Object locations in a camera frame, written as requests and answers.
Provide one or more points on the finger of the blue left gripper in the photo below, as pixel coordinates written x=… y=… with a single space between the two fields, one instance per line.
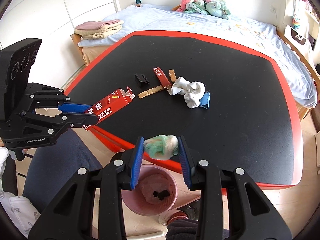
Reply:
x=73 y=107

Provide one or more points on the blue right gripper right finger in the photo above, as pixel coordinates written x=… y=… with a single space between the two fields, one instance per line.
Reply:
x=185 y=161

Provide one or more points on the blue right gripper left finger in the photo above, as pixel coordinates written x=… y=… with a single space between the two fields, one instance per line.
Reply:
x=136 y=162

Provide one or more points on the green white wad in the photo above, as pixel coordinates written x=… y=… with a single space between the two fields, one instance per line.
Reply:
x=161 y=147

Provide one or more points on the large red paper box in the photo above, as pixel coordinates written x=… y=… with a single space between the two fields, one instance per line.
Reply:
x=111 y=103

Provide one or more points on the small blue plastic clip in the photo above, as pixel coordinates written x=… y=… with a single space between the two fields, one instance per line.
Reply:
x=205 y=100

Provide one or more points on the white cloth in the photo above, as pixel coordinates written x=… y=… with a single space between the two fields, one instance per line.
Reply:
x=192 y=91

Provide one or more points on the small black plastic block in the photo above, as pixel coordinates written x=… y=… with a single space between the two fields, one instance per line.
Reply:
x=141 y=80

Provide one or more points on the slim red paper box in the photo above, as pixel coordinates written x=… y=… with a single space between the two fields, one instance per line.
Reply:
x=162 y=78

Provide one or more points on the pink ribbed trash bin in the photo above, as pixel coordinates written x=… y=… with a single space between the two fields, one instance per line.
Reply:
x=154 y=194

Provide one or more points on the person's left leg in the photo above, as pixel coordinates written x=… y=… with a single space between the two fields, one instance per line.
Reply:
x=52 y=166

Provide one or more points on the black slipper right foot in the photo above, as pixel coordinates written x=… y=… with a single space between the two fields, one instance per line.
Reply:
x=190 y=210

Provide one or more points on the folded pink beige towels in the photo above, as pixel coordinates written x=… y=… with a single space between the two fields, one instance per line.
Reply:
x=97 y=30

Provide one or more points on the red black low table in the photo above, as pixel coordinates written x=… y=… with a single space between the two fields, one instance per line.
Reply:
x=230 y=102

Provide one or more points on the striped green plush toy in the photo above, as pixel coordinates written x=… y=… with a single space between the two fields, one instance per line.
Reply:
x=199 y=6

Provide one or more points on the teal plush toy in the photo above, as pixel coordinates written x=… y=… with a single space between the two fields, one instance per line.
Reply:
x=218 y=8

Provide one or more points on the white tote bag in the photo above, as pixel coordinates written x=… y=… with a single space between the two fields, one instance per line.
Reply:
x=297 y=24

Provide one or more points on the black camera box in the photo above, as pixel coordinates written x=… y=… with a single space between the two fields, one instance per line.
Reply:
x=16 y=62

